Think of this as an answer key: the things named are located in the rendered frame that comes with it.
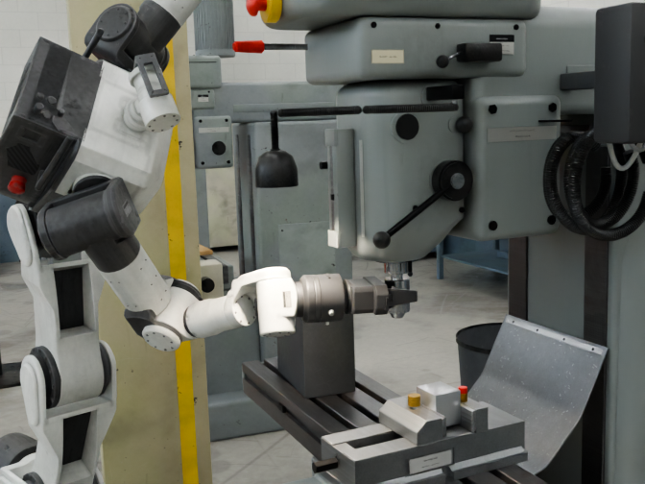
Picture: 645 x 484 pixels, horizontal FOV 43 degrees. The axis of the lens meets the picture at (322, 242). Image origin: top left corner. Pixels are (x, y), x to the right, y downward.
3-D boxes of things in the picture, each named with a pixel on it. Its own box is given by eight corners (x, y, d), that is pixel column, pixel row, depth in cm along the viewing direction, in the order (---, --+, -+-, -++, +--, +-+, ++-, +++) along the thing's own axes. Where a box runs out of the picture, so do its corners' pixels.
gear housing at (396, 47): (361, 78, 132) (360, 14, 131) (303, 85, 154) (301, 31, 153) (530, 76, 145) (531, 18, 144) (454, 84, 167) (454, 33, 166)
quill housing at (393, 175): (379, 270, 140) (374, 79, 135) (329, 254, 159) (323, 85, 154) (473, 258, 147) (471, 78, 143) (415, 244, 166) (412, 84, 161)
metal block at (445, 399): (436, 429, 140) (435, 396, 140) (417, 418, 146) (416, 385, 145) (461, 423, 143) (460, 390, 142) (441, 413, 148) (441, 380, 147)
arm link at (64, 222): (81, 283, 150) (42, 232, 140) (83, 250, 156) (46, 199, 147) (140, 263, 149) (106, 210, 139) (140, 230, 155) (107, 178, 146)
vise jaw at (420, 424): (417, 446, 135) (417, 423, 134) (378, 423, 146) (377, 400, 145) (446, 439, 138) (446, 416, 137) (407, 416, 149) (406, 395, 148)
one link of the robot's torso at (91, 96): (-43, 229, 159) (11, 131, 134) (2, 101, 178) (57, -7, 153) (102, 278, 173) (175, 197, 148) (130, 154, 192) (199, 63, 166)
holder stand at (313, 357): (304, 399, 180) (300, 310, 177) (277, 371, 201) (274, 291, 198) (355, 392, 184) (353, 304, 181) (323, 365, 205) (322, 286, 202)
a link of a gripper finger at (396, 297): (416, 303, 152) (383, 305, 151) (416, 286, 152) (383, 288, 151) (418, 305, 151) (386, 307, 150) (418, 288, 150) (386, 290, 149)
